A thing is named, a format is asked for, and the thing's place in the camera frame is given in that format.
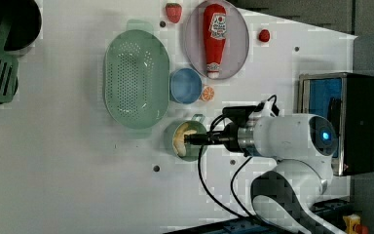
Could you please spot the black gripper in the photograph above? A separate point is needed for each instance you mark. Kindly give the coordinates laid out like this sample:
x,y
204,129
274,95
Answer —
x,y
229,136

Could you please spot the peeled yellow toy banana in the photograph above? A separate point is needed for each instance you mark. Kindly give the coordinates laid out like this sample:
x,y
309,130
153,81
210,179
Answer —
x,y
178,139

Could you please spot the orange slice toy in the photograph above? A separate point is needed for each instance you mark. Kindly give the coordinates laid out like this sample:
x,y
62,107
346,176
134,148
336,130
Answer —
x,y
207,93

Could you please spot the blue bowl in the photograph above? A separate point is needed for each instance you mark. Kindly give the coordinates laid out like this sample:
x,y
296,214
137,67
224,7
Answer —
x,y
185,86

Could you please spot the green perforated colander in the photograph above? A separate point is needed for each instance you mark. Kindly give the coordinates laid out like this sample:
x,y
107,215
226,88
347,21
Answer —
x,y
136,77

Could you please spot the grey round plate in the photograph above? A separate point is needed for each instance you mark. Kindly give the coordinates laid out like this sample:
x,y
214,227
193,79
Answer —
x,y
236,45

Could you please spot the red plush ketchup bottle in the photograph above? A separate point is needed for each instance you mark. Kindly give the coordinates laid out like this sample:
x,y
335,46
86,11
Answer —
x,y
214,32

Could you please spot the small red fruit toy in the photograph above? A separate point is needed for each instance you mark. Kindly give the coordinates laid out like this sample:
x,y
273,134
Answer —
x,y
264,36

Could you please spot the red strawberry toy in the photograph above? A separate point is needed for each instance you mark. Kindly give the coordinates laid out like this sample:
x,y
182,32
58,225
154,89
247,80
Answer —
x,y
174,12

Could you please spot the black toaster oven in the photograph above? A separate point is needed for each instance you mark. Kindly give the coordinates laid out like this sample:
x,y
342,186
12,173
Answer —
x,y
347,101

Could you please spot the black utensil holder cup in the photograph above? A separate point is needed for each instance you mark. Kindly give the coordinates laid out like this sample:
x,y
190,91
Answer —
x,y
25,20

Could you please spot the blue metal frame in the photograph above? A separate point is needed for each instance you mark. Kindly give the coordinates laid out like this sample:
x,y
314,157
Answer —
x,y
331,211

